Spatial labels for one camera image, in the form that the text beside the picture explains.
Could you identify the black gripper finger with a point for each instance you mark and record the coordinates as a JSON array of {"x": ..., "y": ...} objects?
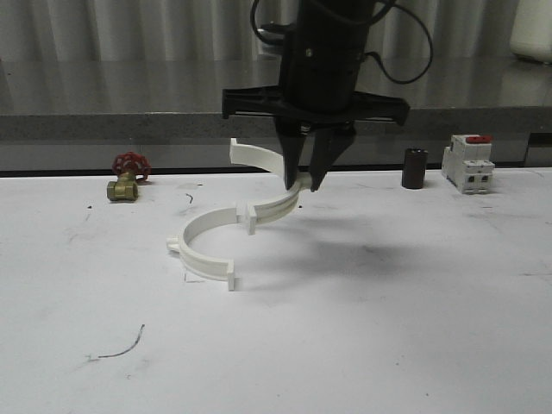
[
  {"x": 291, "y": 139},
  {"x": 329, "y": 145}
]

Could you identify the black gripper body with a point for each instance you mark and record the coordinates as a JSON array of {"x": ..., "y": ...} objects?
[{"x": 322, "y": 56}]

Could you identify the white half pipe clamp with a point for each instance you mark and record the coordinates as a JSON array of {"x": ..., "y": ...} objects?
[
  {"x": 272, "y": 209},
  {"x": 205, "y": 266}
]

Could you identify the black cylindrical capacitor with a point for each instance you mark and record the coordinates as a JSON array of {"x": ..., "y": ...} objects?
[{"x": 414, "y": 168}]

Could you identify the brass valve red handwheel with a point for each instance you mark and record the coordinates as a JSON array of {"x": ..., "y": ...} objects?
[{"x": 131, "y": 169}]

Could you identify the white container in background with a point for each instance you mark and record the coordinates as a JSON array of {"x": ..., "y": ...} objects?
[{"x": 531, "y": 31}]

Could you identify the grey stone counter ledge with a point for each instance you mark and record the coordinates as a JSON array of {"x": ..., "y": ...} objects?
[{"x": 77, "y": 116}]

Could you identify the white circuit breaker red switch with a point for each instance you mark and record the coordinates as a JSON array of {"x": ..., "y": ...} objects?
[{"x": 466, "y": 163}]

